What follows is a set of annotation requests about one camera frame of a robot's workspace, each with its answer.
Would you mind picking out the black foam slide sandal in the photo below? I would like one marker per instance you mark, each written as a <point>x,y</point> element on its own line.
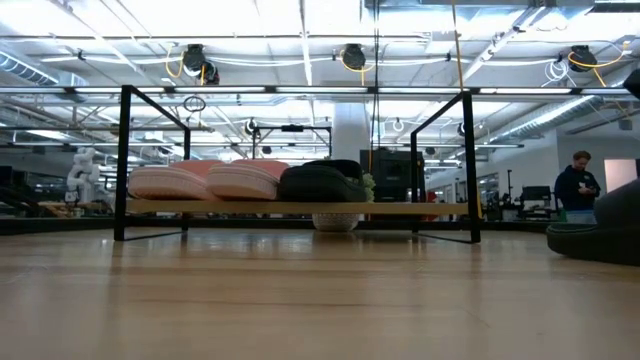
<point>600,240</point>
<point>320,182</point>

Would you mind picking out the pink foam slide sandal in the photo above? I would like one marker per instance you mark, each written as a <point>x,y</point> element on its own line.
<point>167,182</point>
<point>245,181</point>

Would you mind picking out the black metal shelf, wooden board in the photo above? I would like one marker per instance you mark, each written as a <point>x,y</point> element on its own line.
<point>300,207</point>

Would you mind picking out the white board panel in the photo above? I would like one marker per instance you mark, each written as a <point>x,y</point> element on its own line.
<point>620,175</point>

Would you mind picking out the person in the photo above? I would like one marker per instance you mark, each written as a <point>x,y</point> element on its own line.
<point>577,187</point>

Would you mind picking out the black computer monitor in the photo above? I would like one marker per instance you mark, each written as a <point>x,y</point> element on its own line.
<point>536,194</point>

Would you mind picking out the black cabinet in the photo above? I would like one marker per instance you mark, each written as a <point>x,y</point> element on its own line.
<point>392,172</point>

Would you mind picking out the white square column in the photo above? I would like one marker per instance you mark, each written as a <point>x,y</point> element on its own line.
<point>350,130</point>

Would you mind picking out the long strip light bar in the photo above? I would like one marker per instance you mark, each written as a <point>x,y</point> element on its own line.
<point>320,90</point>

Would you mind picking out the white humanoid robot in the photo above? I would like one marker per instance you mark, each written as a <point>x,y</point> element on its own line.
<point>82,175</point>

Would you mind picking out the black background rig frame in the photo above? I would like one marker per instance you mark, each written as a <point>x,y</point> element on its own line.
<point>292,128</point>

